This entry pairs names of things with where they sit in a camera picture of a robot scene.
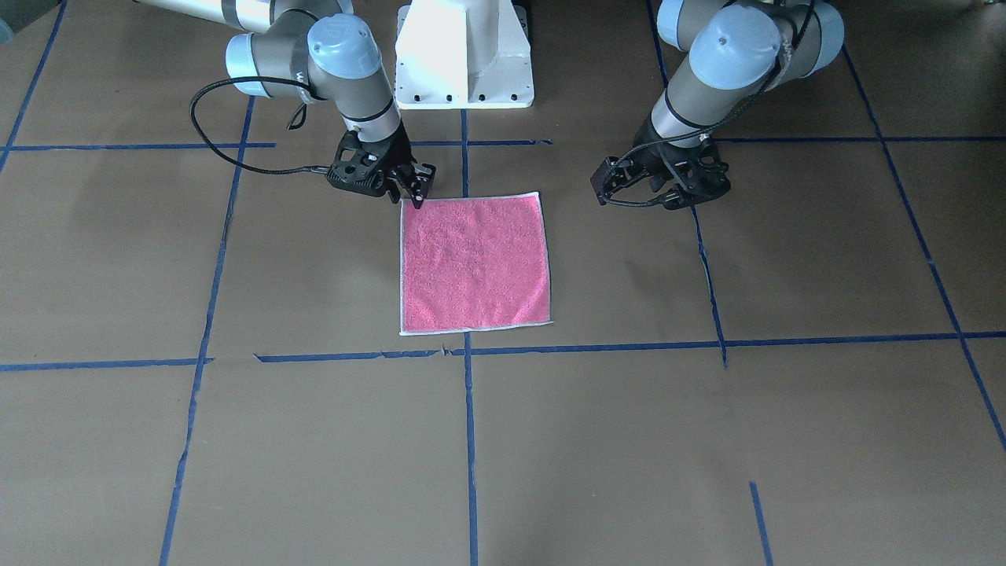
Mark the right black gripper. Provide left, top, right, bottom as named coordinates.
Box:
left=326, top=126, right=437, bottom=209

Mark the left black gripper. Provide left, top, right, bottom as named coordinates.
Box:
left=633, top=134, right=732, bottom=209

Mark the pink and grey towel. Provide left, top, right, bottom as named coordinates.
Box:
left=399, top=191, right=553, bottom=336

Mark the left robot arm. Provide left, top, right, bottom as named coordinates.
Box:
left=628, top=1, right=845, bottom=209

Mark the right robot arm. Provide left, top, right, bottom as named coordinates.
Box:
left=156, top=1, right=435, bottom=208

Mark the long blue tape line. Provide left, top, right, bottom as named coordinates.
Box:
left=460, top=110, right=480, bottom=565

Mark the crossing blue tape line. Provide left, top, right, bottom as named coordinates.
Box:
left=1, top=330, right=1005, bottom=373

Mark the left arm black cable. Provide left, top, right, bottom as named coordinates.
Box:
left=601, top=0, right=818, bottom=209

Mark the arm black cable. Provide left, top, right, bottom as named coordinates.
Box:
left=601, top=0, right=818, bottom=209
left=189, top=76, right=335, bottom=176

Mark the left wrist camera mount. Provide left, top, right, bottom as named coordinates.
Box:
left=589, top=156, right=631, bottom=207

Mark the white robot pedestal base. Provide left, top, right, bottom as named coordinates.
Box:
left=393, top=1, right=535, bottom=110

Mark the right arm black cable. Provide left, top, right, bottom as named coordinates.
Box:
left=189, top=76, right=335, bottom=176

